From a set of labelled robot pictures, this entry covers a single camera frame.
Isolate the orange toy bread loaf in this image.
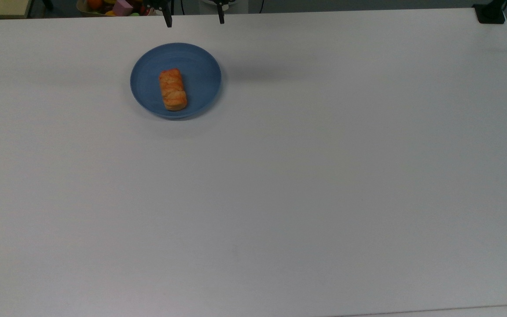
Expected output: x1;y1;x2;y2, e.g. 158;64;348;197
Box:
159;68;188;111

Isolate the pink toy block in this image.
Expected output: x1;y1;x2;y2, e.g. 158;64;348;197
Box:
113;0;134;16

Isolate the blue round plate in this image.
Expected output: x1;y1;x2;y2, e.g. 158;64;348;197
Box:
130;42;222;120

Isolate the basket of toy fruit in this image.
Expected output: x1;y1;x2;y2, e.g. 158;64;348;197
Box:
77;0;157;17

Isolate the black camera stand with clamp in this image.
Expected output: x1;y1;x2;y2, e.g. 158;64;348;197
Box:
473;0;507;24

